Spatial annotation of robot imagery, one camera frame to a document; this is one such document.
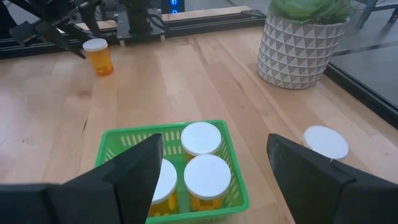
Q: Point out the black computer blue lights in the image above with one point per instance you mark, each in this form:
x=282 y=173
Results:
x=178 y=7

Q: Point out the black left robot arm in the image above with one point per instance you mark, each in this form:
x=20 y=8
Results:
x=138 y=18

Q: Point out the orange pill bottle white cap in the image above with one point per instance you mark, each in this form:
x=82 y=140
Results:
x=99 y=62
x=166 y=183
x=201 y=138
x=207 y=176

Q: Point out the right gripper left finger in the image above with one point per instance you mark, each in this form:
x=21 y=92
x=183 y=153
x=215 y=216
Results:
x=93 y=199

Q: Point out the green plastic basket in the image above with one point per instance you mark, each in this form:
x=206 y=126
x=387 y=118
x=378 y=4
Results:
x=239 y=193

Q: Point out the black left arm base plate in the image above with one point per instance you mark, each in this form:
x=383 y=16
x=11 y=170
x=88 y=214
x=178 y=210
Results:
x=124 y=28

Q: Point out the white ball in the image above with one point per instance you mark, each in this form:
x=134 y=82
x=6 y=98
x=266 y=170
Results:
x=326 y=141

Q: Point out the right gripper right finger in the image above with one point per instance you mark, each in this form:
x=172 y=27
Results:
x=326 y=193

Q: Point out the black tripod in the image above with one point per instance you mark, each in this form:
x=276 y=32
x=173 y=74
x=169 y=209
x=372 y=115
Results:
x=368 y=11

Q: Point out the black aluminium table frame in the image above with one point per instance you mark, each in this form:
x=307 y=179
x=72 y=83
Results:
x=211 y=25

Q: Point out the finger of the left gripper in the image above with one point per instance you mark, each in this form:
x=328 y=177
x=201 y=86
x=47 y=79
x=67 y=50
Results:
x=24 y=32
x=53 y=34

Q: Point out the succulent in white patterned pot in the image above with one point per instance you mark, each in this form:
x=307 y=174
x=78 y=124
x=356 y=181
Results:
x=295 y=53

